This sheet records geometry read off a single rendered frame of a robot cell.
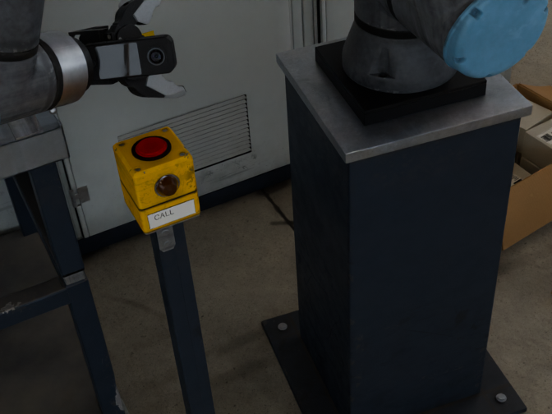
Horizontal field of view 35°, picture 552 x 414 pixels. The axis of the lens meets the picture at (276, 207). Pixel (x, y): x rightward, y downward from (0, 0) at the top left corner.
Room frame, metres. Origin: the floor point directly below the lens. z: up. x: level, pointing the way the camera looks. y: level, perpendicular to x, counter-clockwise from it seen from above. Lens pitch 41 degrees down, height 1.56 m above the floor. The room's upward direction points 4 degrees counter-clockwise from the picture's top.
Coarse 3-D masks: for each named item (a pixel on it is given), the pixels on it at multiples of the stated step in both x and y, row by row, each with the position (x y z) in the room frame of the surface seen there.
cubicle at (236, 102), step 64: (64, 0) 1.72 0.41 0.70; (192, 0) 1.83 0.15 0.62; (256, 0) 1.90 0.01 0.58; (192, 64) 1.82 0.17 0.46; (256, 64) 1.89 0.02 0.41; (64, 128) 1.69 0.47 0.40; (128, 128) 1.75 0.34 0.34; (192, 128) 1.81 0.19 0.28; (256, 128) 1.88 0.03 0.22; (64, 192) 1.69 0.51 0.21
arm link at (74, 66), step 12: (48, 36) 0.94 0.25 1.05; (60, 36) 0.94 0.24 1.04; (60, 48) 0.92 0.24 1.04; (72, 48) 0.93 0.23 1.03; (60, 60) 0.90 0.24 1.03; (72, 60) 0.92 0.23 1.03; (84, 60) 0.93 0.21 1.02; (72, 72) 0.91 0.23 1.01; (84, 72) 0.92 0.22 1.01; (72, 84) 0.90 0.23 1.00; (84, 84) 0.92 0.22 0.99; (72, 96) 0.90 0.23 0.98
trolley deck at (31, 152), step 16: (48, 112) 1.08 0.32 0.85; (0, 128) 1.05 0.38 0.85; (48, 128) 1.04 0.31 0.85; (0, 144) 1.01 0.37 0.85; (16, 144) 1.02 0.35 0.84; (32, 144) 1.02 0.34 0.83; (48, 144) 1.03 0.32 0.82; (64, 144) 1.04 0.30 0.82; (0, 160) 1.00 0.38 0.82; (16, 160) 1.01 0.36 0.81; (32, 160) 1.02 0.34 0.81; (48, 160) 1.03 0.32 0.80; (0, 176) 1.00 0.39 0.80
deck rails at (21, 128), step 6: (18, 120) 1.06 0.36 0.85; (24, 120) 1.06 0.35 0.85; (30, 120) 1.06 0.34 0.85; (36, 120) 1.03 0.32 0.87; (12, 126) 1.04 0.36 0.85; (18, 126) 1.04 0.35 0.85; (24, 126) 1.04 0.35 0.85; (30, 126) 1.04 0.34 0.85; (36, 126) 1.03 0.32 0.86; (12, 132) 1.03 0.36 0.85; (18, 132) 1.03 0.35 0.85; (24, 132) 1.03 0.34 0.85; (30, 132) 1.03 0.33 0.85; (36, 132) 1.03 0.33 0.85; (18, 138) 1.02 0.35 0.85
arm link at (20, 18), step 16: (0, 0) 0.84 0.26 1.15; (16, 0) 0.84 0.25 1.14; (32, 0) 0.85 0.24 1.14; (0, 16) 0.83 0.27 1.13; (16, 16) 0.84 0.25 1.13; (32, 16) 0.85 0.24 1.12; (0, 32) 0.83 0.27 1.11; (16, 32) 0.84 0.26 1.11; (32, 32) 0.85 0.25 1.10; (0, 48) 0.83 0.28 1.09; (16, 48) 0.84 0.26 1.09; (32, 48) 0.86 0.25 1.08
